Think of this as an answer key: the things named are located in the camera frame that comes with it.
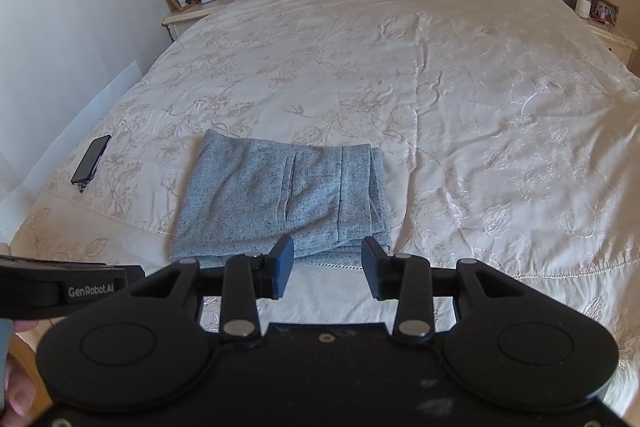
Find cream embroidered bedspread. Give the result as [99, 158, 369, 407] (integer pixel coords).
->
[10, 0, 640, 413]

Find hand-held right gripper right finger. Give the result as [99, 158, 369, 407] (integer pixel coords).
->
[361, 236, 511, 342]

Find grey speckled pants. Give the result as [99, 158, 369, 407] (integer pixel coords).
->
[170, 129, 393, 268]

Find cream nightstand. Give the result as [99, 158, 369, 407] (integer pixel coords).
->
[161, 0, 241, 42]
[560, 0, 640, 72]

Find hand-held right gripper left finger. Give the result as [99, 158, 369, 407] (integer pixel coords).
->
[131, 234, 296, 342]

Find person's left hand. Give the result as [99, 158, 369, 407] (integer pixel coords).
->
[5, 318, 46, 418]

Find black smartphone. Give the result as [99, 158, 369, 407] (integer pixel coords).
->
[70, 134, 113, 194]

